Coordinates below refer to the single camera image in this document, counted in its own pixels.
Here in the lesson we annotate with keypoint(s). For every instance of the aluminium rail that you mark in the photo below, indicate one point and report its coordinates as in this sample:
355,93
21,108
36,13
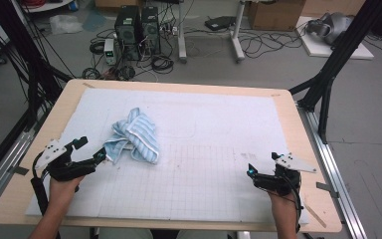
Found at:
10,156
331,166

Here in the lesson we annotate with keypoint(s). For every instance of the black frame stand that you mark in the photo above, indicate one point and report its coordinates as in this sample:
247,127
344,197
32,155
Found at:
23,49
338,56

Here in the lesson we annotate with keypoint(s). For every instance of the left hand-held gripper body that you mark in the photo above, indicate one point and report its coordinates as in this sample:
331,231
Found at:
54,151

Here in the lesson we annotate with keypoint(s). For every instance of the narrow black computer tower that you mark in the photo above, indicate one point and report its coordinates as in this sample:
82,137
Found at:
151,30

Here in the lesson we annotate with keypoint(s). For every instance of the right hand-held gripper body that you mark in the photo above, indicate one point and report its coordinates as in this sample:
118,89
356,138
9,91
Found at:
278,182

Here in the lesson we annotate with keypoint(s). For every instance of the white floor board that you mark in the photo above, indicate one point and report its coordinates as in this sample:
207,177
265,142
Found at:
318,49

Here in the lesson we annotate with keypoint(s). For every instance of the clear plastic bag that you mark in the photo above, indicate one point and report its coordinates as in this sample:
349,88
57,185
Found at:
65,24

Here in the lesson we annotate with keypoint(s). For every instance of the person's right hand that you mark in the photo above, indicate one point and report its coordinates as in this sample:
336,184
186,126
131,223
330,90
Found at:
283,204

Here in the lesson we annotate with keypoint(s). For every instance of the grey tape strip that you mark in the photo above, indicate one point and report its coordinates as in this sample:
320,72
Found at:
19,170
326,188

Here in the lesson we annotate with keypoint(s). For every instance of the blue striped towel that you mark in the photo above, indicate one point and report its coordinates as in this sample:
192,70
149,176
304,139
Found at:
139,136

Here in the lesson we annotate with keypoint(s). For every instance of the person's left hand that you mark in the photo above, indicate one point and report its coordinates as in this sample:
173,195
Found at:
63,192

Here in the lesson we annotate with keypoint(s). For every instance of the wide black computer tower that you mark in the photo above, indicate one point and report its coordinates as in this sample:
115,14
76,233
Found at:
127,30

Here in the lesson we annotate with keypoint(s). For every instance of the flat black device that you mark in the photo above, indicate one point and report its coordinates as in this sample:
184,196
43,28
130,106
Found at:
219,22

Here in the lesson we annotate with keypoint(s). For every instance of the grey headset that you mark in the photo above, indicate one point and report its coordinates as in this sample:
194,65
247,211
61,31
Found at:
333,26

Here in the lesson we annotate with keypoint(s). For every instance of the brown cardboard box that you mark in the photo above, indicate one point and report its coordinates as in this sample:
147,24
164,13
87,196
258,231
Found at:
275,15

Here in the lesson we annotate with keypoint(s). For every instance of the white power supply unit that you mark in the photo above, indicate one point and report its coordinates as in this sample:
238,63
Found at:
110,51

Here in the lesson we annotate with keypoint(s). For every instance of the white foam mat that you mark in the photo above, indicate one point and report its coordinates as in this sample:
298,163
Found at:
212,116

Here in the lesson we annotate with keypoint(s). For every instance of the white desk leg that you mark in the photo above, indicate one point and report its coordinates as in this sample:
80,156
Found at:
237,36
181,33

